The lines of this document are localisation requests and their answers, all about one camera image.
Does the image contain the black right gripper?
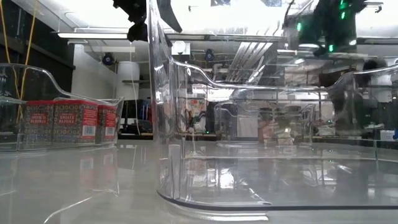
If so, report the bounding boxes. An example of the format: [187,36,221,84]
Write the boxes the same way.
[287,14,313,47]

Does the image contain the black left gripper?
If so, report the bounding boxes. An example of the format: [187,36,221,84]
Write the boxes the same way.
[113,0,183,43]

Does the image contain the red smoked paprika tin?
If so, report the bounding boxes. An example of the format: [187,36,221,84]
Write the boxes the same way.
[23,100,56,144]
[97,104,119,143]
[52,99,100,144]

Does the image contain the large clear plastic bin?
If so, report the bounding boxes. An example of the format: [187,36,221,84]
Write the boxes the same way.
[147,0,398,222]

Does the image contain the white square lamp fixture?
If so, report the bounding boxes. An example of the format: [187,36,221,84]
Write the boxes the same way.
[170,40,191,57]

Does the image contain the white cylindrical tank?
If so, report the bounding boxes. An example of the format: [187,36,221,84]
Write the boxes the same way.
[116,60,141,114]

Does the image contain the white slatted ceiling vent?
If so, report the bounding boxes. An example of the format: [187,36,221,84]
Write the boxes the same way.
[225,42,276,84]

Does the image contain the long ceiling light fixture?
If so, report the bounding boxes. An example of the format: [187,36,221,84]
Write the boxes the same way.
[57,32,129,40]

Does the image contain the person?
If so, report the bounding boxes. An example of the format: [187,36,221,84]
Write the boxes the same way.
[362,58,393,104]

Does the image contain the colourful printed poster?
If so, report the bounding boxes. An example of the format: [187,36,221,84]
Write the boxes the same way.
[185,99,208,133]

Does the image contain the small clear plastic bin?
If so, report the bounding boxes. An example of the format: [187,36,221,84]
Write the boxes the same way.
[213,101,315,147]

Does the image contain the white and blue box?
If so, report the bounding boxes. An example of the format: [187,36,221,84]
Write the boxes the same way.
[379,129,398,141]

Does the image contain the clear plastic bin left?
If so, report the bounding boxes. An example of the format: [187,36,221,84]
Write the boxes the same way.
[0,63,124,152]

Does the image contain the black overhead bracket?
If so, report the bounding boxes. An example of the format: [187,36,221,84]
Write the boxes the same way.
[363,1,384,14]

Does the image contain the white hanging cord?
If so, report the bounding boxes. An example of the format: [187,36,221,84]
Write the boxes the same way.
[129,42,141,135]

